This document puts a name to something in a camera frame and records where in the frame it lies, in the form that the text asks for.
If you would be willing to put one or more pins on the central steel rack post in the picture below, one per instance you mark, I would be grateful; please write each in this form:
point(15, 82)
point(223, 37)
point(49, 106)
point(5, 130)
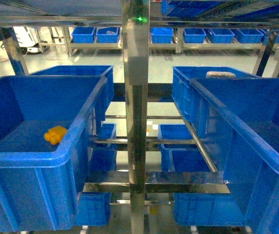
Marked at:
point(135, 36)

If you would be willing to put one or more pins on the blue bin behind left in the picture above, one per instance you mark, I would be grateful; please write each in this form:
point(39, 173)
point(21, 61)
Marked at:
point(87, 70)

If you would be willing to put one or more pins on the yellow toy building block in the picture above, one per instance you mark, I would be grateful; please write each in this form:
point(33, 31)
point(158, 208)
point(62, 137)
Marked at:
point(55, 135)

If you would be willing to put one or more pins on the large blue bin front left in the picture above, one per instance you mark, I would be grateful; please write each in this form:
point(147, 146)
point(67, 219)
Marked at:
point(40, 182)

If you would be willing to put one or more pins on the large blue bin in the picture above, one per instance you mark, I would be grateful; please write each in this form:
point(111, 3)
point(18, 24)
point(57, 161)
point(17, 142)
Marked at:
point(40, 182)
point(237, 120)

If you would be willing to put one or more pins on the blue bin behind right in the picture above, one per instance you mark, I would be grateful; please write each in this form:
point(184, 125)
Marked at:
point(189, 102)

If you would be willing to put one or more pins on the large blue bin front right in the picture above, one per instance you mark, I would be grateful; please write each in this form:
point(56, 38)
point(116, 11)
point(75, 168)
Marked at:
point(237, 120)

